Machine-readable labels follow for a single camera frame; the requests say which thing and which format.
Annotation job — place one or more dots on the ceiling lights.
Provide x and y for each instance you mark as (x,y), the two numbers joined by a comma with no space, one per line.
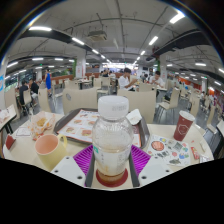
(176,17)

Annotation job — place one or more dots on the crumpled white napkin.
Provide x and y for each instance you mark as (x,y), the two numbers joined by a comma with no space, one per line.
(134,116)

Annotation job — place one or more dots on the person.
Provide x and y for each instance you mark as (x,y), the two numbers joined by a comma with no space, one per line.
(124,81)
(34,87)
(23,91)
(156,80)
(48,81)

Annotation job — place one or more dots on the white paper leaflet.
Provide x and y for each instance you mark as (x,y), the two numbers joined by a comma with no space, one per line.
(23,132)

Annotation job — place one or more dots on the neighbouring beige table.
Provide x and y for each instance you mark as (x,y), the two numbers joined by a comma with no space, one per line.
(6,115)
(221,128)

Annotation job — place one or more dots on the dark food tray with paper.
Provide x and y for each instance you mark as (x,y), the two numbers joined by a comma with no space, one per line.
(78,128)

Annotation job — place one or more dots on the pale yellow mug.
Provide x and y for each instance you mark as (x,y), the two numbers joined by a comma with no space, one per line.
(53,156)

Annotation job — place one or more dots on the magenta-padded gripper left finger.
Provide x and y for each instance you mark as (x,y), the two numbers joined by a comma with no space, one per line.
(68,170)

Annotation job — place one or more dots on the far group of beige chairs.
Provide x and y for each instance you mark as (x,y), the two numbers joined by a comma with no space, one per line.
(105,82)

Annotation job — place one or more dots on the clear bottle with white cap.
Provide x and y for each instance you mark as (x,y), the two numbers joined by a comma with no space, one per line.
(112,140)

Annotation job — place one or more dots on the colourful sticker sheet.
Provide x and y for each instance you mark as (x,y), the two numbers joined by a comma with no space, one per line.
(168,151)

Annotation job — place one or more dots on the small red sachet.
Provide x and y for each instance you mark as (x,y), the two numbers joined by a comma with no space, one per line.
(195,153)

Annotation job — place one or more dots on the ceiling air conditioner unit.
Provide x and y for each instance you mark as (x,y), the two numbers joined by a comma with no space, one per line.
(97,35)

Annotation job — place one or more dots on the beige chair with round hole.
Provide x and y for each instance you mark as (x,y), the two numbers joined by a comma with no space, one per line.
(80,99)
(143,103)

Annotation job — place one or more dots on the red paper cup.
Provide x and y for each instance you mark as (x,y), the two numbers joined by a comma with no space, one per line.
(182,128)

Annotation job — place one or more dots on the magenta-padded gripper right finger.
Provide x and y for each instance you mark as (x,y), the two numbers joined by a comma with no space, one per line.
(155,170)

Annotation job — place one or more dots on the crumpled food wrapper bag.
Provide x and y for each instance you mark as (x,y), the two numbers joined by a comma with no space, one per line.
(40,125)

